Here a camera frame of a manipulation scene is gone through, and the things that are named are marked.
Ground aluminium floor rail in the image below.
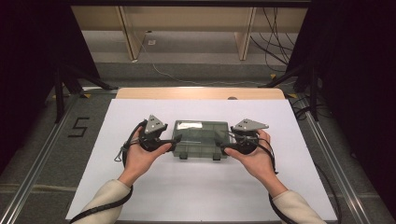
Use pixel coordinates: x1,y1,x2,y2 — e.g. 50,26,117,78
0,92,80,224
300,96,372,224

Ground light wooden desk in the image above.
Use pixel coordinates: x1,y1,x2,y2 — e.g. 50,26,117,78
72,6,309,62

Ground bundle of black hanging cables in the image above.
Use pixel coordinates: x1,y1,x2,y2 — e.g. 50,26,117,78
250,7,297,73

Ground hand-held gripper cable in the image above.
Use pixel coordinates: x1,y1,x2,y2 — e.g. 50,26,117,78
247,136,343,224
68,119,149,224

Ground transparent grey compartment box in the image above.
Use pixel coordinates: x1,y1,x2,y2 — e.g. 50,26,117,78
171,119,232,161

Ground white floor cable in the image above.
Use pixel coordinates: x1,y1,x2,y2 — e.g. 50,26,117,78
136,31,297,87

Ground white table sheet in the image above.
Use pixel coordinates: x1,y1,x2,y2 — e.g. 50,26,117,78
65,98,338,223

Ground person's left hand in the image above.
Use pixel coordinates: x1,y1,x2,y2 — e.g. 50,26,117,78
118,125,173,189

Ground black overhead beam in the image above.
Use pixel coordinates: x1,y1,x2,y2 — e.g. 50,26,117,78
69,0,312,7

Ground person's right hand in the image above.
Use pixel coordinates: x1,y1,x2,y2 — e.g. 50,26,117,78
223,128,290,199

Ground right hand-held gripper cable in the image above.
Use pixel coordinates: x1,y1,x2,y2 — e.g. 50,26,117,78
247,136,343,224

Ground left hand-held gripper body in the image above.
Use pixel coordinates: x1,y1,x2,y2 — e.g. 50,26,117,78
138,114,172,153

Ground black metal stand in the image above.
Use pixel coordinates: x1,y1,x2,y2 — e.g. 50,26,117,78
258,63,320,122
54,63,120,124

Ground left hand-held gripper cable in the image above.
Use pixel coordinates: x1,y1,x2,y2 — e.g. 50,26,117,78
68,119,149,224

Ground black floor cables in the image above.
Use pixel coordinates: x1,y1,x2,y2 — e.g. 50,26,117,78
290,96,328,121

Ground dark curtain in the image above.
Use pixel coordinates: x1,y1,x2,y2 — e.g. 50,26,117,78
286,0,396,218
0,0,102,175

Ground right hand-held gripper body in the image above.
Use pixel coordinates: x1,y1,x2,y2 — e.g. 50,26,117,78
230,118,270,156

